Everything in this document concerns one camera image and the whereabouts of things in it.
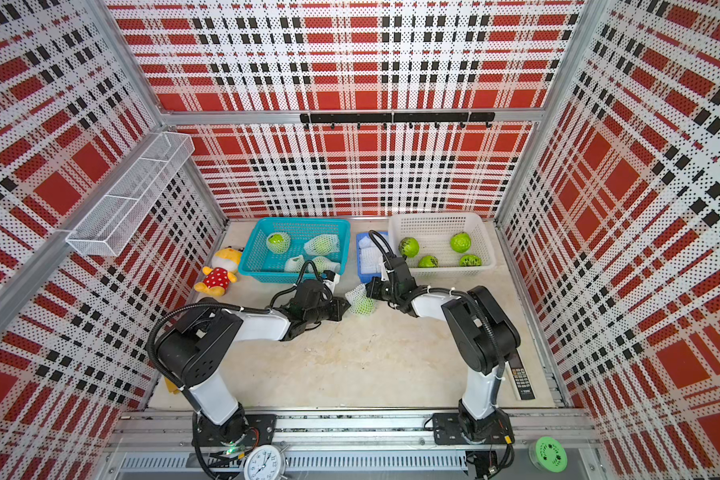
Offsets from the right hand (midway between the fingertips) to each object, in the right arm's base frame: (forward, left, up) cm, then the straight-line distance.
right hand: (367, 286), depth 95 cm
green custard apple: (-7, +1, 0) cm, 7 cm away
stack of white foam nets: (+11, -1, +1) cm, 11 cm away
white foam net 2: (+8, +25, +2) cm, 26 cm away
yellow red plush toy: (+8, +49, +1) cm, 50 cm away
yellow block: (-30, +52, -2) cm, 60 cm away
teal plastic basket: (+12, +39, -4) cm, 41 cm away
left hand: (-5, +4, -2) cm, 7 cm away
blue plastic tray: (+5, +2, -3) cm, 6 cm away
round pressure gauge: (-46, +22, -1) cm, 51 cm away
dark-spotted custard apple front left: (+16, -14, +1) cm, 22 cm away
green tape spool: (-45, -42, 0) cm, 61 cm away
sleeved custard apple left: (+19, +33, +1) cm, 38 cm away
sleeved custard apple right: (+18, +17, +1) cm, 24 cm away
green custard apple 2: (+18, -33, +1) cm, 37 cm away
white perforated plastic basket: (+22, -28, -6) cm, 36 cm away
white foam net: (-6, +2, +1) cm, 6 cm away
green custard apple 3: (+9, -20, +1) cm, 22 cm away
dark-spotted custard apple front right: (+9, -35, +1) cm, 36 cm away
